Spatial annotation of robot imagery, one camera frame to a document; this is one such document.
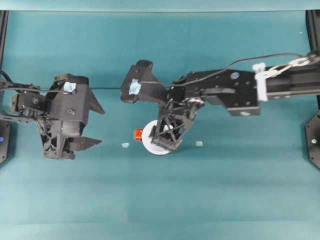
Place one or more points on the white paper cup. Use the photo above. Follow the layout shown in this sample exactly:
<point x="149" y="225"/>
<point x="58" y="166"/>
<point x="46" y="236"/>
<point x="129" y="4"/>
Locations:
<point x="148" y="140"/>

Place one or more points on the blue-green backdrop sheet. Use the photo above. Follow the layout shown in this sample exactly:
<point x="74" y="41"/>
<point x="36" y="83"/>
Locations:
<point x="160" y="5"/>

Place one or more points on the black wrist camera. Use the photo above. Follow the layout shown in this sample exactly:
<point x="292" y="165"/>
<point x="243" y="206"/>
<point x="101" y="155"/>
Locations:
<point x="140" y="72"/>
<point x="72" y="105"/>

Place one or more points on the black frame post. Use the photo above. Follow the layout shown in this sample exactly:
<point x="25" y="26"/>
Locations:
<point x="313" y="27"/>
<point x="3" y="37"/>

